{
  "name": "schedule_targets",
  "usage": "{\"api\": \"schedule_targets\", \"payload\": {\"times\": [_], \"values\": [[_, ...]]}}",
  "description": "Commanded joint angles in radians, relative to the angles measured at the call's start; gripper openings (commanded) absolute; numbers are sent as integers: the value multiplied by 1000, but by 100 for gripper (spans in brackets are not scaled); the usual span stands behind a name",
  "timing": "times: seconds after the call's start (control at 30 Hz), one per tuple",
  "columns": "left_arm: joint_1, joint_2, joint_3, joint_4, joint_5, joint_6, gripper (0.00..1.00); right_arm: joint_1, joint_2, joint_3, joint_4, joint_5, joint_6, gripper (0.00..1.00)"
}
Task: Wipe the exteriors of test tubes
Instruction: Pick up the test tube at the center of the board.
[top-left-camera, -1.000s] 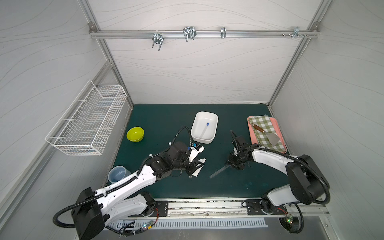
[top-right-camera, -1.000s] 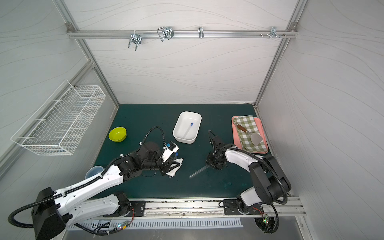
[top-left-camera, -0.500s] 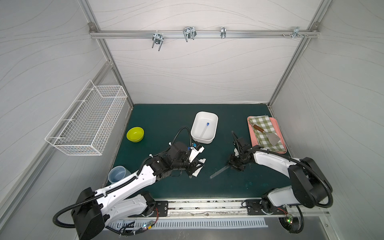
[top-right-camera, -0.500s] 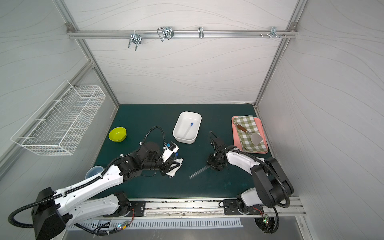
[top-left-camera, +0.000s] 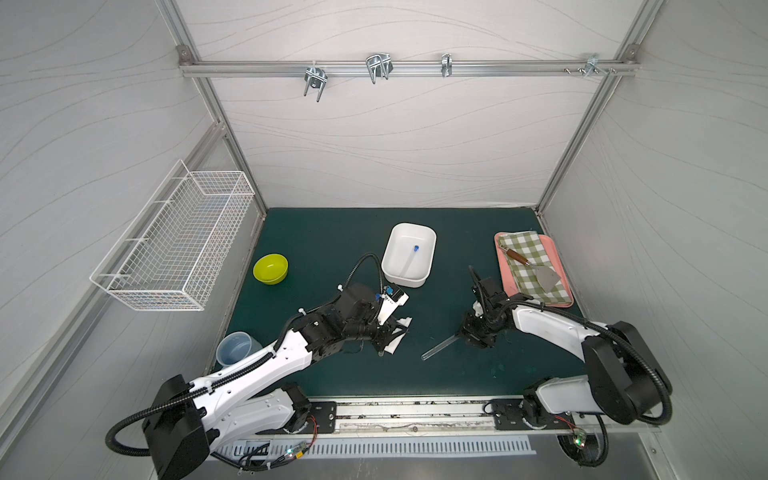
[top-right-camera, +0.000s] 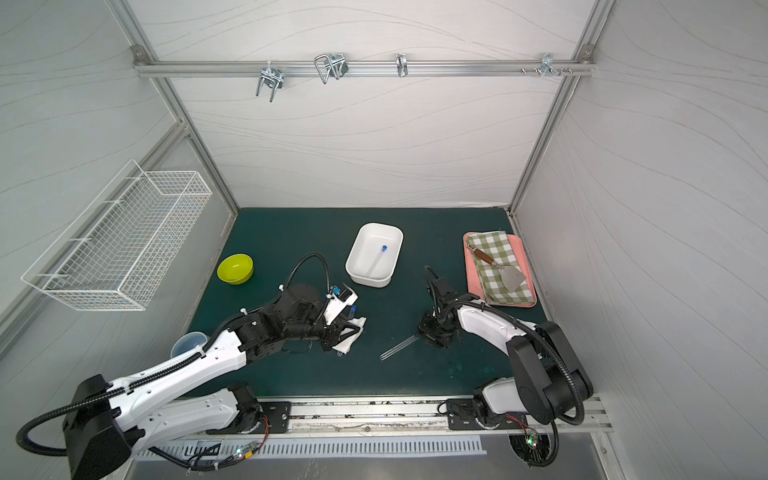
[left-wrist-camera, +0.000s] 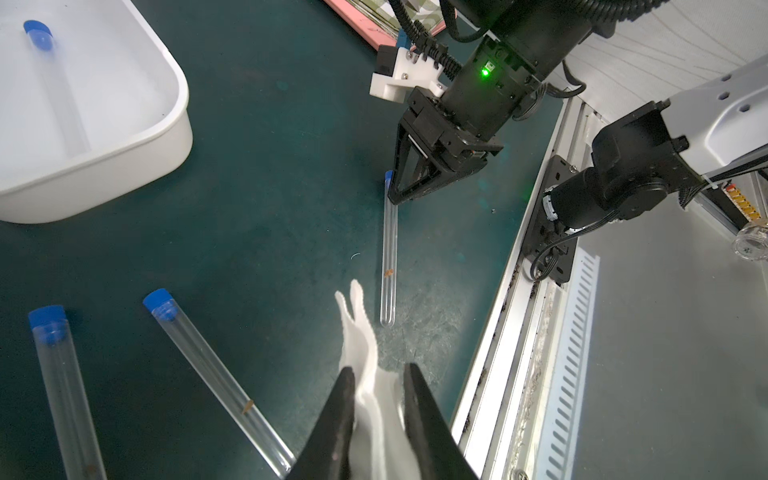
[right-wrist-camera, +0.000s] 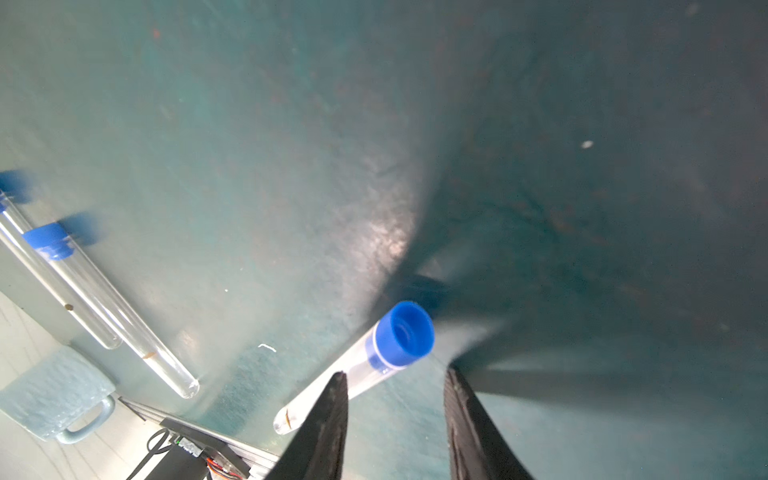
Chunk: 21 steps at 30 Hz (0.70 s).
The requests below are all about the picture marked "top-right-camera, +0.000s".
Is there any white wipe cloth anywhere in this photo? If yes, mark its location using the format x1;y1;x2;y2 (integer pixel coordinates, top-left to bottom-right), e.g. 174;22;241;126
332;317;367;356

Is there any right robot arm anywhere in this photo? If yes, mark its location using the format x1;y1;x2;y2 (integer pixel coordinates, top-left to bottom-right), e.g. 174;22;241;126
416;266;594;468

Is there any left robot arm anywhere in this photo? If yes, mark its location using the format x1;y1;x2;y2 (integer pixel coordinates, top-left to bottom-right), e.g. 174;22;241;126
15;278;364;479

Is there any pink tray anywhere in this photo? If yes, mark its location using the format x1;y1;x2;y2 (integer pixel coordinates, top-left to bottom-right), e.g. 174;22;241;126
461;232;539;309

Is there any white rectangular tray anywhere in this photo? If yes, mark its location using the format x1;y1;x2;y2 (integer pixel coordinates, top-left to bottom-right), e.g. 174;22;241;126
345;223;404;288

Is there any green table mat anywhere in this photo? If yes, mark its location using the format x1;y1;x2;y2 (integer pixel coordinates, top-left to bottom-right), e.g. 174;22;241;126
191;208;512;397

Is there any green checkered cloth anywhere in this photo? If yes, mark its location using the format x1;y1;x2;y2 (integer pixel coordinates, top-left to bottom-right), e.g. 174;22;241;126
467;230;536;304

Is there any green bowl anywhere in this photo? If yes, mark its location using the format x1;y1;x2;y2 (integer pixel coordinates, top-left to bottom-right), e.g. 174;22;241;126
216;253;254;285

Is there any clear plastic cup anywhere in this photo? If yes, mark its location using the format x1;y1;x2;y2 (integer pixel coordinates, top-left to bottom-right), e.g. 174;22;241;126
170;332;208;358

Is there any white vent strip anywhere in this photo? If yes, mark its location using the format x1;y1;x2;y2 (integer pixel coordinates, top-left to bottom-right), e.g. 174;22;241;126
160;435;487;461

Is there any metal hook clamp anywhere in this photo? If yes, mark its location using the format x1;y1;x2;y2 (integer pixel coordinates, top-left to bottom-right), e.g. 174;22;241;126
255;64;284;103
520;53;571;77
313;53;349;84
395;53;408;78

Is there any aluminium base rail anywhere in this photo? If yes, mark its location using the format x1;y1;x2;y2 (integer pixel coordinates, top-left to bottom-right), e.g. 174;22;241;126
259;395;614;438

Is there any metal spatula wooden handle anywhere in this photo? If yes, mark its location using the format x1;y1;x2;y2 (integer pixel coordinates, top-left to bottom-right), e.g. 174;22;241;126
469;247;526;291

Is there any white wire basket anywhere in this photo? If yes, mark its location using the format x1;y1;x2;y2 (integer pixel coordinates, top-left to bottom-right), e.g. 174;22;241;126
21;160;212;312

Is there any aluminium top rail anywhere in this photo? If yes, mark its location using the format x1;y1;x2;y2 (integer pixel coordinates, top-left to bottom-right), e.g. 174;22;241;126
134;57;596;79

